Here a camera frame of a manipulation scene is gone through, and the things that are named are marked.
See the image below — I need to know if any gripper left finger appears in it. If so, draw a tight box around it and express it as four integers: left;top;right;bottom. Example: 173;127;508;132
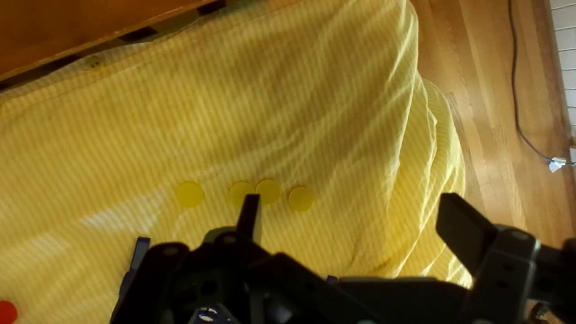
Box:
110;194;347;324

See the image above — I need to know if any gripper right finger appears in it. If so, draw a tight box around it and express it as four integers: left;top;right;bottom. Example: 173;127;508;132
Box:
435;193;576;324

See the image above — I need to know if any yellow disk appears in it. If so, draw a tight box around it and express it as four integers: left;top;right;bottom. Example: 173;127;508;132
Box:
175;181;205;208
288;186;315;212
228;181;257;207
255;179;282;205

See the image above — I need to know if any red disk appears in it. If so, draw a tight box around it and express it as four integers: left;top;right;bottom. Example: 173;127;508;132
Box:
0;300;18;324

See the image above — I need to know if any yellow striped cloth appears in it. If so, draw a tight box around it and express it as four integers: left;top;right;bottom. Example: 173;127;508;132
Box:
0;0;474;324

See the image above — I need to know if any brown wooden furniture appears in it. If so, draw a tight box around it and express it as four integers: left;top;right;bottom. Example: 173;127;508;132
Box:
0;0;228;82

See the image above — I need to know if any black cable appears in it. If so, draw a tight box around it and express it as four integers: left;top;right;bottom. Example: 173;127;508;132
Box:
508;0;576;167

